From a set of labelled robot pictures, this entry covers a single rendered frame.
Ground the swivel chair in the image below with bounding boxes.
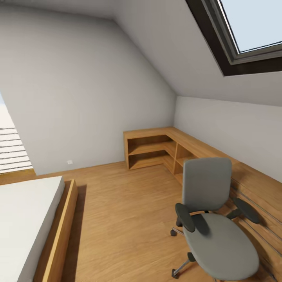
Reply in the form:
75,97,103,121
170,157,260,282

